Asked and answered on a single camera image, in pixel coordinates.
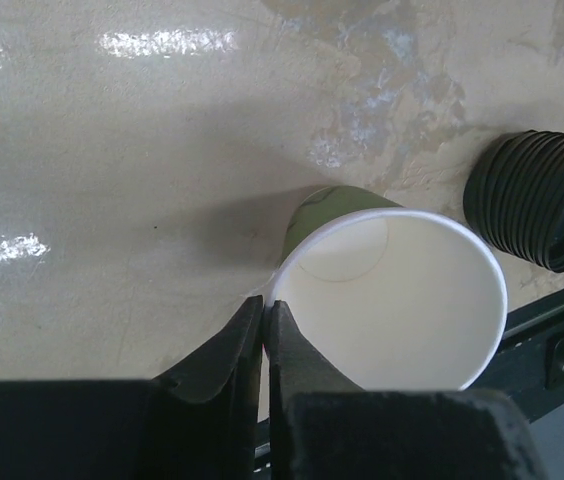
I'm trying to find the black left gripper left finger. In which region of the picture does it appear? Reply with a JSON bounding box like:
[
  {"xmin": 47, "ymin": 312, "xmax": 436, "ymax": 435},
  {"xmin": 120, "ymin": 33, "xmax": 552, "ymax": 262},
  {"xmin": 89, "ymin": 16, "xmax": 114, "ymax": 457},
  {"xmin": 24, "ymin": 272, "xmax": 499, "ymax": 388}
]
[{"xmin": 0, "ymin": 296, "xmax": 263, "ymax": 479}]

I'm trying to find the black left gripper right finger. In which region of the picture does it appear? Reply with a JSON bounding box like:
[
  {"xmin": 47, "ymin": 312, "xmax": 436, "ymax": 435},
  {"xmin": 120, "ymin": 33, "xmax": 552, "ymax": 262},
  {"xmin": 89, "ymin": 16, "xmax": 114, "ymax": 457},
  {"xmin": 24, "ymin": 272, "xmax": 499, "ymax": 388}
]
[{"xmin": 267, "ymin": 301, "xmax": 548, "ymax": 479}]

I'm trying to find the green paper coffee cup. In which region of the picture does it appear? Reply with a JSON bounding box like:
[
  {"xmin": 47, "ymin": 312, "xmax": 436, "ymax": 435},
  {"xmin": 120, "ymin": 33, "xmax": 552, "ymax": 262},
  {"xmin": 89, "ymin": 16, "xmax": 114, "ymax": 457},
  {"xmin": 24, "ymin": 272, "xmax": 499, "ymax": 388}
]
[{"xmin": 267, "ymin": 186, "xmax": 508, "ymax": 391}]

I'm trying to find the stack of black cup lids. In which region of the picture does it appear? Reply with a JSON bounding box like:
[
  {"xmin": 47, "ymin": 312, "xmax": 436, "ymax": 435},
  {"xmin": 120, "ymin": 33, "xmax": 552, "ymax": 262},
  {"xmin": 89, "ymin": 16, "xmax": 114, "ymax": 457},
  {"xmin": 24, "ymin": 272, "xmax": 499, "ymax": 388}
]
[{"xmin": 463, "ymin": 130, "xmax": 564, "ymax": 273}]

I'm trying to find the black table front rail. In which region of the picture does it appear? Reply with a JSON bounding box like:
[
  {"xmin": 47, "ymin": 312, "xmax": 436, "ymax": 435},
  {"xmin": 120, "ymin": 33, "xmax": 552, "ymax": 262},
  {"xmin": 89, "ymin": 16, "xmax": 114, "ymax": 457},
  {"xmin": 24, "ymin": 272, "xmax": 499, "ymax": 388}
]
[{"xmin": 253, "ymin": 289, "xmax": 564, "ymax": 479}]

